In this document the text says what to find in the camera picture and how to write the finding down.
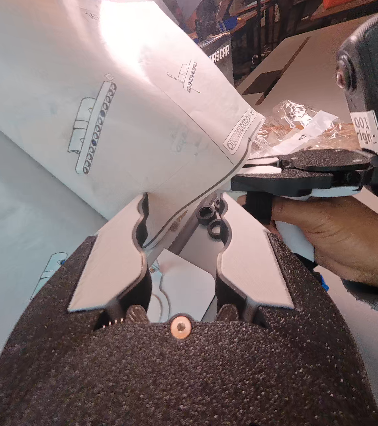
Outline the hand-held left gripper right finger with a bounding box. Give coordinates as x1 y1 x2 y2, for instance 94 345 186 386
215 192 296 324

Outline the white instruction booklet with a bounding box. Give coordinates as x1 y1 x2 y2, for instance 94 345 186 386
0 0 266 387

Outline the clear plastic bag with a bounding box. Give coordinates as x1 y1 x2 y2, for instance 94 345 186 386
250 99 359 158

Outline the black toy set box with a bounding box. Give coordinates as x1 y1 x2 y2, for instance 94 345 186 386
198 32 235 88

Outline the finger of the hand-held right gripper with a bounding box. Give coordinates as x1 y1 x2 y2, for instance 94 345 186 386
246 156 281 166
238 165 283 175

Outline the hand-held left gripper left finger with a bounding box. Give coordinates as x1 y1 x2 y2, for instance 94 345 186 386
67 192 152 322

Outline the blue plastic bin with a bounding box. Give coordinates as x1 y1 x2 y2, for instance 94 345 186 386
216 18 240 34

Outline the person's right hand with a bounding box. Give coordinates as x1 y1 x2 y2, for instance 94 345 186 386
237 195 378 294

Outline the person's right forearm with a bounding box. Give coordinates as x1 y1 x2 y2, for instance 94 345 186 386
341 218 378 315

